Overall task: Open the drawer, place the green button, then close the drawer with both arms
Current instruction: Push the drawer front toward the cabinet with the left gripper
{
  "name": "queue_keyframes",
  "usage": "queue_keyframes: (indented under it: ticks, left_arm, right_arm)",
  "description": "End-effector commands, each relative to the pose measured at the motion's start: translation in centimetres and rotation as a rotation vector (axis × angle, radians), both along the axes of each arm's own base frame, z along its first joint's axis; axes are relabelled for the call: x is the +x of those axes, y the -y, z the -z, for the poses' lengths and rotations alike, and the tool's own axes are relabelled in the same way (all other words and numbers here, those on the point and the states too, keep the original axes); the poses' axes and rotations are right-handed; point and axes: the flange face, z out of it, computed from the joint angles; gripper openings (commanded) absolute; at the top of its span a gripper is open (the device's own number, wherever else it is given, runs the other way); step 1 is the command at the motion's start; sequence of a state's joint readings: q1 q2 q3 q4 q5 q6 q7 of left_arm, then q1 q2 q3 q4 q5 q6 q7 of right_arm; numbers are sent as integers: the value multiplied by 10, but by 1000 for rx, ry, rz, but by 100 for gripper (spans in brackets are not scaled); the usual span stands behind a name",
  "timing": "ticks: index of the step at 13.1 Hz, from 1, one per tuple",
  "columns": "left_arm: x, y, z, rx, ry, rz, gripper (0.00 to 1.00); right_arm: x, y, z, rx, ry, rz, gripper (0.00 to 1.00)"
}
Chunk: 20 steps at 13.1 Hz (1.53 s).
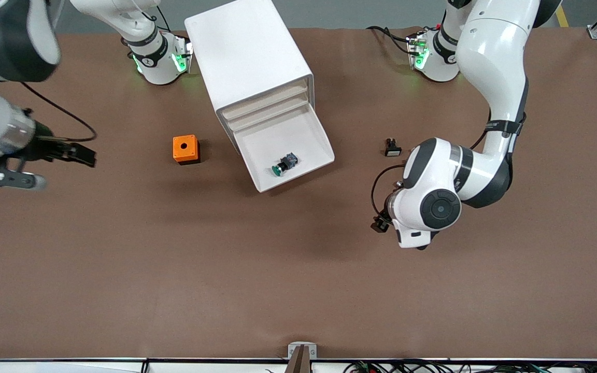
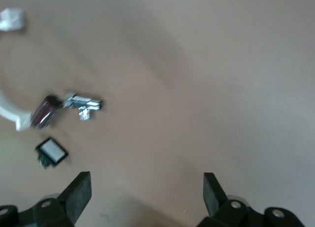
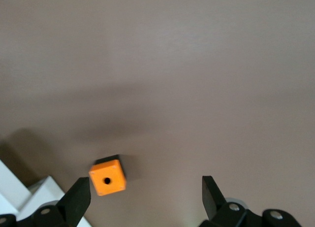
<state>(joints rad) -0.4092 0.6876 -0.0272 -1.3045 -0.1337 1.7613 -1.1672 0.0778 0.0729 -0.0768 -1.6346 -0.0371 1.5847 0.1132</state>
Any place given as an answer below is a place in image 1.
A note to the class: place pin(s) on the orange box with hole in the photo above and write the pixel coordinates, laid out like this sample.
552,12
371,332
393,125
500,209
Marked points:
185,148

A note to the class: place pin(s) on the green push button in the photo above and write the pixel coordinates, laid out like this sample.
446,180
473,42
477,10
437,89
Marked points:
284,164

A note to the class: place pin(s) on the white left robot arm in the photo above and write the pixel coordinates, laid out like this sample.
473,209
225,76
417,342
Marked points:
495,77

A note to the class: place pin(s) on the grey metal table bracket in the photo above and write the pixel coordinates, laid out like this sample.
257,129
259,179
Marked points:
302,352

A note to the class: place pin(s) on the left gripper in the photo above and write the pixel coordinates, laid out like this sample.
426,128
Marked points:
381,224

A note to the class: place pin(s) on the black switch with white face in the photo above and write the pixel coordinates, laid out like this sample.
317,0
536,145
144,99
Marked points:
393,148

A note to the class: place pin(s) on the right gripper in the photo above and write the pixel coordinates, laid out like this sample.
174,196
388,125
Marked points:
43,147

